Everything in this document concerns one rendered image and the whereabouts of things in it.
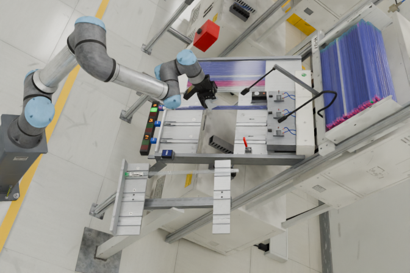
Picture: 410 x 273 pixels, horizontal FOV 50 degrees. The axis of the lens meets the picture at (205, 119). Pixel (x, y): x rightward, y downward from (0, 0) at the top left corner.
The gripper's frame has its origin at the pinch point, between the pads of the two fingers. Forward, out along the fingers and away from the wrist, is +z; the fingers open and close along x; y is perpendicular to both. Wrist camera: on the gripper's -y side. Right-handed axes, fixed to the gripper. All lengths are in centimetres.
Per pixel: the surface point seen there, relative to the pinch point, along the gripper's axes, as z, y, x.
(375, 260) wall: 183, 57, -2
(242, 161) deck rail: 18.0, 12.1, -21.1
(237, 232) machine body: 89, -15, -21
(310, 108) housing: 15.7, 45.2, 2.9
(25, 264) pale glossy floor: 22, -102, -64
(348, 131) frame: 5, 62, -23
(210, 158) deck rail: 12.3, -2.2, -21.1
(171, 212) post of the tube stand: 10, -17, -49
